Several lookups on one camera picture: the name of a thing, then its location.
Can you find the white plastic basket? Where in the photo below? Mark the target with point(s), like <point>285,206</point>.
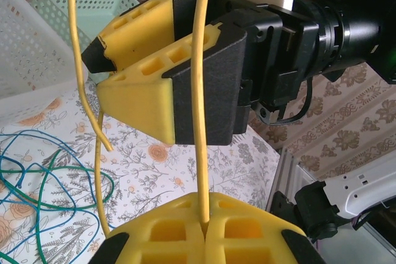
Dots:
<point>31,60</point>

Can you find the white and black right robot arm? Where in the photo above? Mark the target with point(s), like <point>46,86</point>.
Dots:
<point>355,189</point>

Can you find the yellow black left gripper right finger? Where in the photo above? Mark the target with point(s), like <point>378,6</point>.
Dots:
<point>247,239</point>

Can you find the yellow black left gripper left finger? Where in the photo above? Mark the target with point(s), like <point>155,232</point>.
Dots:
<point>161,239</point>

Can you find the aluminium table side rail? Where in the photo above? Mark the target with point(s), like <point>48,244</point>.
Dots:
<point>287,168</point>

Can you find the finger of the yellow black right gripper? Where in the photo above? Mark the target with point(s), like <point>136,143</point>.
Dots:
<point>139,35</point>
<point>213,97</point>

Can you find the floral table cover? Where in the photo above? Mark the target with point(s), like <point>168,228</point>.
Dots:
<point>154,177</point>

